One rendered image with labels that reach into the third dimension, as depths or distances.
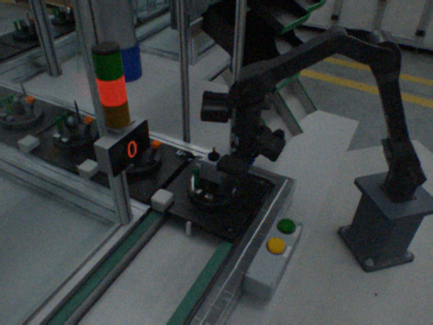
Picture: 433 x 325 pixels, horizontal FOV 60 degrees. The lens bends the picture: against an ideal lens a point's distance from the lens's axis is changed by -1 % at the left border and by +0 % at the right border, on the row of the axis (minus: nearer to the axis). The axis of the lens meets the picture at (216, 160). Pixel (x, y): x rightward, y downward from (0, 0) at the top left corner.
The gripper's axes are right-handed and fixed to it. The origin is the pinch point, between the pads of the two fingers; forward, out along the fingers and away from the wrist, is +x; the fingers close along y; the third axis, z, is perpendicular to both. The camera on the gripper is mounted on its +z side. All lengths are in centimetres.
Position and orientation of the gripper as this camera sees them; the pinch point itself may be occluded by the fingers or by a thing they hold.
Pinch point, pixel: (244, 165)
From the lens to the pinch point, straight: 92.2
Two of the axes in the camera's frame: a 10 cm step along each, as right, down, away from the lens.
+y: 4.7, -5.5, 6.9
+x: -0.1, 7.8, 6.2
